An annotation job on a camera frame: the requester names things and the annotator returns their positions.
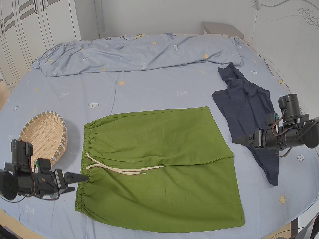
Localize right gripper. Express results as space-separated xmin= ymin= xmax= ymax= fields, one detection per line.
xmin=233 ymin=128 xmax=283 ymax=150

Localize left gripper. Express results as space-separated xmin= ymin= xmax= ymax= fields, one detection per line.
xmin=35 ymin=169 xmax=90 ymax=199

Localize dark blue garment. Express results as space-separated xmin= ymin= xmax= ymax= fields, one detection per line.
xmin=211 ymin=62 xmax=280 ymax=187

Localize round woven basket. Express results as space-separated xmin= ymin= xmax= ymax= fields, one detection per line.
xmin=18 ymin=111 xmax=68 ymax=169

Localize bed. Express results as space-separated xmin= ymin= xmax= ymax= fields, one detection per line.
xmin=0 ymin=0 xmax=319 ymax=239

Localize green shorts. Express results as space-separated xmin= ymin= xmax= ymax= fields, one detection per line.
xmin=74 ymin=106 xmax=245 ymax=227

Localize grey bedside table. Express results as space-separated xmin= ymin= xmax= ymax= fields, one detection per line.
xmin=201 ymin=21 xmax=246 ymax=38

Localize pale blue quilt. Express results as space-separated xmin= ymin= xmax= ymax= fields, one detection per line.
xmin=31 ymin=32 xmax=245 ymax=78

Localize white wardrobe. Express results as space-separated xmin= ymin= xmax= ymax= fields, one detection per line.
xmin=0 ymin=0 xmax=83 ymax=87

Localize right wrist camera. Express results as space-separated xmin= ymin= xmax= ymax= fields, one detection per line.
xmin=265 ymin=113 xmax=278 ymax=129

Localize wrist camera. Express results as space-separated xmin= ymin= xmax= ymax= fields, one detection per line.
xmin=265 ymin=113 xmax=278 ymax=129
xmin=33 ymin=158 xmax=52 ymax=174

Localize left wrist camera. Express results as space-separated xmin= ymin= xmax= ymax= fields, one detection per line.
xmin=33 ymin=158 xmax=52 ymax=174

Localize black cable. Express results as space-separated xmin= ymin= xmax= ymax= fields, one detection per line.
xmin=276 ymin=146 xmax=292 ymax=158

